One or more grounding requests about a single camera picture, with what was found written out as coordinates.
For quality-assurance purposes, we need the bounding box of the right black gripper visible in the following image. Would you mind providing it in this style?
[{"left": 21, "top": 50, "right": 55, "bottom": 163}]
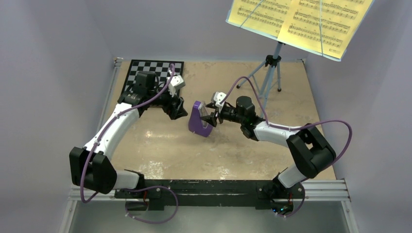
[{"left": 200, "top": 102, "right": 244, "bottom": 128}]

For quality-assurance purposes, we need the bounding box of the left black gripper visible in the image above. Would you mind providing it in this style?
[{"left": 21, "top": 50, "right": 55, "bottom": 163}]
[{"left": 147, "top": 83, "right": 187, "bottom": 120}]

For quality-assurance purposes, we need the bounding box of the clear plastic metronome cover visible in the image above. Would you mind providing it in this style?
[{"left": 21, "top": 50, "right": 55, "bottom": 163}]
[{"left": 198, "top": 101, "right": 210, "bottom": 122}]

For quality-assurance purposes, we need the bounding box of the purple metronome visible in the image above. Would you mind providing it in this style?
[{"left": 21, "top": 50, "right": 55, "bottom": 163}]
[{"left": 188, "top": 100, "right": 213, "bottom": 137}]

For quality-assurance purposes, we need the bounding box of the light blue music stand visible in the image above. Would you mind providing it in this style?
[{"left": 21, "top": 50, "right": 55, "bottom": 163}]
[{"left": 225, "top": 0, "right": 376, "bottom": 119}]

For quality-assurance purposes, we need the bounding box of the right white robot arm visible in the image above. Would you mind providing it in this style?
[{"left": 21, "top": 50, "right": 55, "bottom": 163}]
[{"left": 200, "top": 96, "right": 336, "bottom": 198}]

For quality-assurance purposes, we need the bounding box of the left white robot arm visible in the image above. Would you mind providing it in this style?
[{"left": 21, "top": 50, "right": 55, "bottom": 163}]
[{"left": 69, "top": 71, "right": 188, "bottom": 199}]

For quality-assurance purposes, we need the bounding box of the black white chessboard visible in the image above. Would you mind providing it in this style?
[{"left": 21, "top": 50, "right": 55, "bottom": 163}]
[{"left": 120, "top": 59, "right": 185, "bottom": 99}]

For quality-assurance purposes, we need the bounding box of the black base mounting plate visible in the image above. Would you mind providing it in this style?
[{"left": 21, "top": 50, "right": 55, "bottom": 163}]
[{"left": 114, "top": 179, "right": 306, "bottom": 212}]

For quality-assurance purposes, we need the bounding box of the left yellow sheet music page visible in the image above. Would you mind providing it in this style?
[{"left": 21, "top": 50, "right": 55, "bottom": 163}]
[{"left": 226, "top": 0, "right": 292, "bottom": 37}]

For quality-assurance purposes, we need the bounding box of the yellow sheet music page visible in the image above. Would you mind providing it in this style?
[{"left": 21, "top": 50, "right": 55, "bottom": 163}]
[
  {"left": 277, "top": 0, "right": 373, "bottom": 62},
  {"left": 226, "top": 0, "right": 292, "bottom": 37}
]

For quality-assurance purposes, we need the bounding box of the right yellow sheet music page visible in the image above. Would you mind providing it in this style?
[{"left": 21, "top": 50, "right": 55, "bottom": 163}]
[{"left": 277, "top": 0, "right": 373, "bottom": 62}]

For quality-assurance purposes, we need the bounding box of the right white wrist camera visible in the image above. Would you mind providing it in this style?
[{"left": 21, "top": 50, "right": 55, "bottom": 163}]
[{"left": 211, "top": 92, "right": 226, "bottom": 110}]

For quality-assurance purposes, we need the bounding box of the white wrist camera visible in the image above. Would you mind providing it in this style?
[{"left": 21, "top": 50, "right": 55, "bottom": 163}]
[
  {"left": 211, "top": 92, "right": 226, "bottom": 110},
  {"left": 167, "top": 75, "right": 186, "bottom": 97}
]

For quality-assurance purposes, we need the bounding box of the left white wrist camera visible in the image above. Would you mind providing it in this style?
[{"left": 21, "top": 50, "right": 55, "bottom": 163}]
[{"left": 167, "top": 75, "right": 186, "bottom": 97}]

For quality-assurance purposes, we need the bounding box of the aluminium frame rail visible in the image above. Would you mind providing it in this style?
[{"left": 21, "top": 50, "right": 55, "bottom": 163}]
[{"left": 76, "top": 64, "right": 350, "bottom": 218}]

